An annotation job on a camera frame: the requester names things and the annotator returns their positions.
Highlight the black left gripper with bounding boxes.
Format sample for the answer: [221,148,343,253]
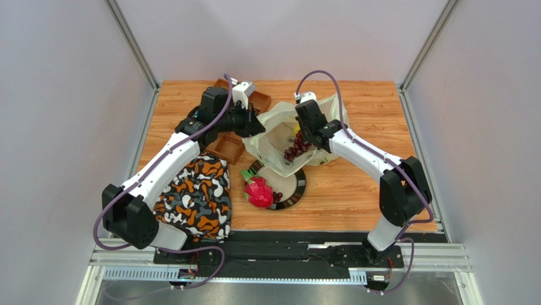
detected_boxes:
[215,101,265,139]

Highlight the dark red grape bunch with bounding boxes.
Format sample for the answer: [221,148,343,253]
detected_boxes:
[283,130,312,162]

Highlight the translucent plastic bag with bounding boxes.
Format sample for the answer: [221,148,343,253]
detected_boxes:
[243,102,338,177]

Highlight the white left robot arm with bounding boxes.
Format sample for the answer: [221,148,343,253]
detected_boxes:
[95,81,265,252]

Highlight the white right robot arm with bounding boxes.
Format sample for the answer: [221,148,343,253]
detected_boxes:
[295,100,432,252]

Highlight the wooden compartment tray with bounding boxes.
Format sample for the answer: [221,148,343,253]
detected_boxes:
[205,90,272,165]

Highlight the black round plate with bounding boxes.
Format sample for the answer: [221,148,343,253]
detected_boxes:
[247,161,307,210]

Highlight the red dragon fruit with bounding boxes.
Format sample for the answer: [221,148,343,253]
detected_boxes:
[241,170,274,208]

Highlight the small loose grapes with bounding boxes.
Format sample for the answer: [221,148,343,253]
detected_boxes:
[273,192,283,202]

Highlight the camouflage patterned cloth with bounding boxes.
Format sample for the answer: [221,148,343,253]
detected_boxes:
[152,152,232,241]

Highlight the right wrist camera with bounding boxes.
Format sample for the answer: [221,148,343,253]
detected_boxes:
[295,91,317,104]

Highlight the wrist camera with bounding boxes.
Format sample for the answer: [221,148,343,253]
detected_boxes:
[232,81,256,109]
[295,91,317,104]

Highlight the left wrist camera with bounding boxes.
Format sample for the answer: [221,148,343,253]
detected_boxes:
[232,81,256,109]

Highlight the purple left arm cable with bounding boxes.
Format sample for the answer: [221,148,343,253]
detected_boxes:
[93,74,234,290]

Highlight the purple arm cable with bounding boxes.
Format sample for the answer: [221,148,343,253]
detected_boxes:
[295,70,436,295]
[93,74,234,290]

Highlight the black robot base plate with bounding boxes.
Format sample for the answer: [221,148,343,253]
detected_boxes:
[153,231,407,280]

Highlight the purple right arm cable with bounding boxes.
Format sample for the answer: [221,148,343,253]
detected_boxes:
[295,70,436,295]

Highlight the aluminium frame rail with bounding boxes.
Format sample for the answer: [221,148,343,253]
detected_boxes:
[77,231,483,304]

